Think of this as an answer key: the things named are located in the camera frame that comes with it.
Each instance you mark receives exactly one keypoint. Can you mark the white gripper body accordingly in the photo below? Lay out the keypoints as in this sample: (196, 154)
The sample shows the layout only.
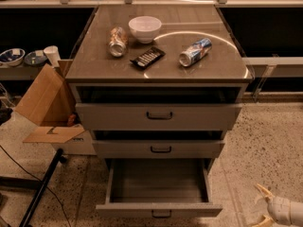
(278, 208)

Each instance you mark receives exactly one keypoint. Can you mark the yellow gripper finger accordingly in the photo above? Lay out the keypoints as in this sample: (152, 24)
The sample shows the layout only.
(266, 194)
(266, 222)

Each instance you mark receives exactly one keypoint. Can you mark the grey bottom drawer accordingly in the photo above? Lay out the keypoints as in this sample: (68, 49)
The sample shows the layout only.
(158, 188)

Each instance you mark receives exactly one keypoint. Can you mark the grey drawer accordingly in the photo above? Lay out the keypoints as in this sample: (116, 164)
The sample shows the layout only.
(158, 149)
(158, 117)
(158, 188)

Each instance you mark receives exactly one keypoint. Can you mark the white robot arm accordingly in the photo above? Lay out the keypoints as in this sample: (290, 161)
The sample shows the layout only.
(296, 212)

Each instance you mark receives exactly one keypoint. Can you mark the grey drawer cabinet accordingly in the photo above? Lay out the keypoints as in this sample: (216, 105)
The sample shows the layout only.
(220, 77)

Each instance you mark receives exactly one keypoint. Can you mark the grey middle drawer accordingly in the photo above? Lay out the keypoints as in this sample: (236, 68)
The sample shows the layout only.
(158, 149)

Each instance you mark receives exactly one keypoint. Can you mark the grey top drawer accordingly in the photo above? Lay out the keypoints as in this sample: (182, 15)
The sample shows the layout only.
(158, 117)

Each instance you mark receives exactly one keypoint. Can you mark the blue white soda can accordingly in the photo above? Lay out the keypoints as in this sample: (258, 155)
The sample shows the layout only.
(195, 52)

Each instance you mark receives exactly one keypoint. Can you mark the black snack bar packet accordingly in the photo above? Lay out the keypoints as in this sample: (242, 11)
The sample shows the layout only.
(148, 58)

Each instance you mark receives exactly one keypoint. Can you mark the white ceramic bowl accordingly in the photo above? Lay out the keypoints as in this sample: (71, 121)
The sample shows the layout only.
(145, 28)

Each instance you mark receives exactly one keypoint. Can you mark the black metal stand leg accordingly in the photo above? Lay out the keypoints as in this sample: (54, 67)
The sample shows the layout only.
(39, 186)

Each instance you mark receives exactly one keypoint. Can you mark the open cardboard box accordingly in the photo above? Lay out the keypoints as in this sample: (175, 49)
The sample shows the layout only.
(49, 104)

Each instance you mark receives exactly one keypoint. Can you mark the white paper cup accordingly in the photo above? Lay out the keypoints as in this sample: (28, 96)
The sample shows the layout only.
(52, 53)

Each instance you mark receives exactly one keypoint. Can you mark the blue patterned bowl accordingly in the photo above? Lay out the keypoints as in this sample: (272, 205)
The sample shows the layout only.
(12, 57)

